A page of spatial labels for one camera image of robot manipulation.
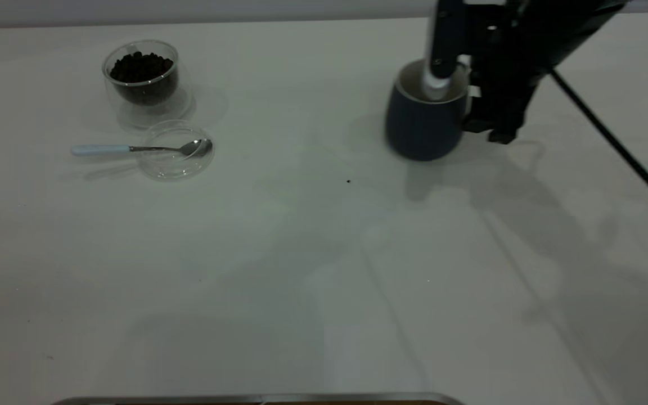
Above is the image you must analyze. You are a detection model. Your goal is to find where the double-walled glass cup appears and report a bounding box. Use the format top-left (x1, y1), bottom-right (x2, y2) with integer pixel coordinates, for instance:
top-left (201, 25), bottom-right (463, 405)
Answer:
top-left (102, 39), bottom-right (192, 130)

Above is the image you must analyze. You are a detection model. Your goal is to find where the spoon with light blue handle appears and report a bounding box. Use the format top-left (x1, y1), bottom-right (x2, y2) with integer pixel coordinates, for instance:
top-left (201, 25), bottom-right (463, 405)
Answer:
top-left (71, 139), bottom-right (213, 158)

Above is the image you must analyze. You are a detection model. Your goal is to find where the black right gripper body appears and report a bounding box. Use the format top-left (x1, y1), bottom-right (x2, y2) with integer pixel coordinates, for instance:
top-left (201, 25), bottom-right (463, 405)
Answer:
top-left (465, 0), bottom-right (552, 88)

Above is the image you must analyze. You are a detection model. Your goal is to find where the clear glass dish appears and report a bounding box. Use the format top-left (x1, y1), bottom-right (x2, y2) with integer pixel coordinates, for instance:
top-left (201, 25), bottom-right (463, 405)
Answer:
top-left (136, 120), bottom-right (215, 181)

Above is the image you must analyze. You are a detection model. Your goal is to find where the black cable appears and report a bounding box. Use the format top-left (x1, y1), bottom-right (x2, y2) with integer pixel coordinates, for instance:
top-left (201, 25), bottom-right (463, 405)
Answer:
top-left (549, 67), bottom-right (648, 226)

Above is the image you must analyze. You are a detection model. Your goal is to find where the dark grey ceramic mug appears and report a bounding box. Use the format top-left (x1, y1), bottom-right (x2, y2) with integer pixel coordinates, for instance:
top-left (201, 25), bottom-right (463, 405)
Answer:
top-left (385, 59), bottom-right (471, 162)

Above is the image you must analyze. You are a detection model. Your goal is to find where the dark coffee beans pile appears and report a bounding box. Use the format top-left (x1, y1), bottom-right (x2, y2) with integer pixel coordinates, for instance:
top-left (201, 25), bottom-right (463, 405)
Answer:
top-left (110, 52), bottom-right (179, 106)

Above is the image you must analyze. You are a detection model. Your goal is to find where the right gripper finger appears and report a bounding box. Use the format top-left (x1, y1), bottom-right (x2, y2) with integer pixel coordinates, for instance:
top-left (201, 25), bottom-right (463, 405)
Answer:
top-left (422, 0), bottom-right (467, 102)
top-left (462, 79), bottom-right (529, 145)

